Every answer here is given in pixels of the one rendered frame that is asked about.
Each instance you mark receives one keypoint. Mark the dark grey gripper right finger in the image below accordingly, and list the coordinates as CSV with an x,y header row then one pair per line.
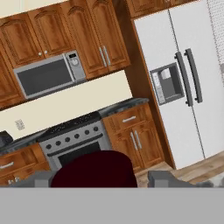
x,y
162,179

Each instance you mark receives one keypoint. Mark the brown wooden base cupboards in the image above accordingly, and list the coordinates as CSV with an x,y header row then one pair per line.
x,y
23,163
145,145

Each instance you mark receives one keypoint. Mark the white double-door fridge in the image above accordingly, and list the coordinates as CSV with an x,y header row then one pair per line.
x,y
189,116

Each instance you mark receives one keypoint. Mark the brown cupboards over fridge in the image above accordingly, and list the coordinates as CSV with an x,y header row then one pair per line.
x,y
145,5

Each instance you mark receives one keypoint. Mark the brown wooden wall cupboards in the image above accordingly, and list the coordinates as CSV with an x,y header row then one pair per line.
x,y
87,38

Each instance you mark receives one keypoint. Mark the dark red round object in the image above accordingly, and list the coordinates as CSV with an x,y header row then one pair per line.
x,y
96,170

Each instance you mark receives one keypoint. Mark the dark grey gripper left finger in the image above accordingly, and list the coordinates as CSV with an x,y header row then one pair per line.
x,y
39,179

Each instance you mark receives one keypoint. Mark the black small appliance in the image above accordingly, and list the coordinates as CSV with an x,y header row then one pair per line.
x,y
4,140

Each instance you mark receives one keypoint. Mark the grey oven with black hob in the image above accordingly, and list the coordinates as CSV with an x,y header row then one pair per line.
x,y
78,137

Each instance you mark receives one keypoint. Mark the grey microwave oven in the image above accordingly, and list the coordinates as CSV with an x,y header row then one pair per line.
x,y
43,76

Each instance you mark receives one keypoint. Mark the white wall socket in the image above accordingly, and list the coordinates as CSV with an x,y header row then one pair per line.
x,y
19,124

